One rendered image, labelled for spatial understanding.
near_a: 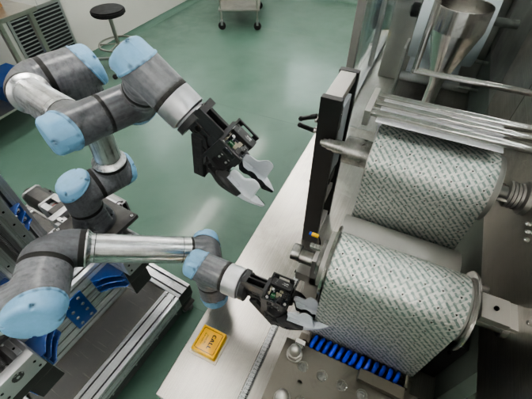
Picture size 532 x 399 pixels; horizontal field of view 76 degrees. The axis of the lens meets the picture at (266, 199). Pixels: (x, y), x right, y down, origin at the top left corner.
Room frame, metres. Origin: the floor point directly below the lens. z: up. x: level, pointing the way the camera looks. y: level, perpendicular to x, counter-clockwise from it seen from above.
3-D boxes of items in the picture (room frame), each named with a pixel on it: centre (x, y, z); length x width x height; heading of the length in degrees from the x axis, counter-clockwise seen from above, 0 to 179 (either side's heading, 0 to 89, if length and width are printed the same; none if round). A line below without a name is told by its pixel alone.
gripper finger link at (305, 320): (0.31, -0.09, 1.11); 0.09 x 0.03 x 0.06; 64
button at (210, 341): (0.33, 0.15, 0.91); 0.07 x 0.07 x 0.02; 65
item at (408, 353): (0.27, -0.22, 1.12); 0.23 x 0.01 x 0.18; 65
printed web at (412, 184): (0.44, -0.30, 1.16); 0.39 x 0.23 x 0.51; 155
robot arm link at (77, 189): (0.82, 0.65, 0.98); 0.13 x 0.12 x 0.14; 135
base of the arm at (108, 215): (0.81, 0.66, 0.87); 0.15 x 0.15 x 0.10
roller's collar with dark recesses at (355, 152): (0.61, -0.21, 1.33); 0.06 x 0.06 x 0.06; 65
